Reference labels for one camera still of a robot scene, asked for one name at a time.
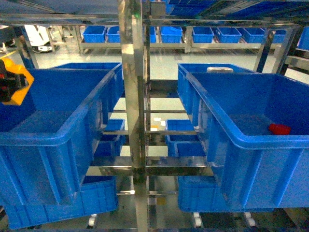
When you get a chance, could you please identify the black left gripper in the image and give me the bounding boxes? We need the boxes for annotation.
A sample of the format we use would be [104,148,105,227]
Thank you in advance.
[0,59,28,102]

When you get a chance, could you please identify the yellow two-stud toy block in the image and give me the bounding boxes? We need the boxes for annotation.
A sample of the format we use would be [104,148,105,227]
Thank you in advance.
[0,58,34,106]

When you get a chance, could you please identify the red one-stud toy block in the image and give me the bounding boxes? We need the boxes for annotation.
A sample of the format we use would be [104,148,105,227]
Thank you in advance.
[268,123,291,135]

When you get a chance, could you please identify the blue bin upper left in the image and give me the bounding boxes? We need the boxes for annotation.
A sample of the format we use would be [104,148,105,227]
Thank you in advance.
[0,68,119,205]

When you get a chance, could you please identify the blue bin lower left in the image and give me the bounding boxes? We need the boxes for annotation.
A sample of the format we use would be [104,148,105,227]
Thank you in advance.
[4,176,118,229]

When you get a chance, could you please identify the blue bin lower middle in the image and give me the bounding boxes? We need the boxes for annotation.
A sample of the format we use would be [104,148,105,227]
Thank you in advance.
[178,176,274,213]

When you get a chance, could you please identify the large blue plastic bin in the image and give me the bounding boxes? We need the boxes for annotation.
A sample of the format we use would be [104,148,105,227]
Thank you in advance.
[184,73,309,208]

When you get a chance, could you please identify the stainless steel rack frame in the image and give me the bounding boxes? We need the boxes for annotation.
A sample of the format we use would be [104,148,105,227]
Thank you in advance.
[0,0,309,232]

